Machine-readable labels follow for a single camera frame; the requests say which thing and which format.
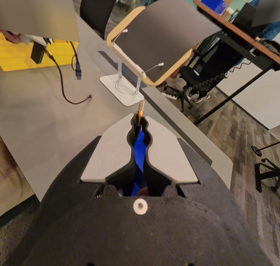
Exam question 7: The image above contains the black usb hub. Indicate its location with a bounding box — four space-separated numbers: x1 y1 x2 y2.
30 41 46 64

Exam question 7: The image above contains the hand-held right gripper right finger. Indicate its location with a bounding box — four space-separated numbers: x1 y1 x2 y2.
142 116 199 190

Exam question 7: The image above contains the black wheeled frame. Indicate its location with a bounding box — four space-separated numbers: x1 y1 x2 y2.
251 141 280 193

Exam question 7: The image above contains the black coiled cable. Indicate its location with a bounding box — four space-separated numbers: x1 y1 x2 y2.
192 59 252 89

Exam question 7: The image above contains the blue-plug usb cable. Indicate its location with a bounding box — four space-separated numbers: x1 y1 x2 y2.
70 41 83 81

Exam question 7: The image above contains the black panel on white stand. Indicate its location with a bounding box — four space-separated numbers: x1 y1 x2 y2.
99 0 222 107

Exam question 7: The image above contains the yellow plastic bin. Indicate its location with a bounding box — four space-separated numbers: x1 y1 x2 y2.
0 31 79 72

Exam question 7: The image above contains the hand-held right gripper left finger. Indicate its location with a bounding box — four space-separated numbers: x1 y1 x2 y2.
80 113 137 189

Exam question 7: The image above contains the blue plastic bin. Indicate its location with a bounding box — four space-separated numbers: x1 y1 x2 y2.
131 131 147 197
201 0 226 14

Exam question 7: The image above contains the white power strip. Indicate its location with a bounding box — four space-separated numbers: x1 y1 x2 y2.
162 92 182 100

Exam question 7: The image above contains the black monitor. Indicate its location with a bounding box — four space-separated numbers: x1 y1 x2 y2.
232 2 259 30

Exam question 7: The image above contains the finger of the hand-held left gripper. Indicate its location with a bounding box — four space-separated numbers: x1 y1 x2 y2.
21 34 53 50

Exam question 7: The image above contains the wooden desk with black frame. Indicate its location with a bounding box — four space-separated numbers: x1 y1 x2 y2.
193 0 280 125

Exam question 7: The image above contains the black office chair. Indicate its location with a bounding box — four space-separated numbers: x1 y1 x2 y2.
80 0 122 40
164 36 226 113

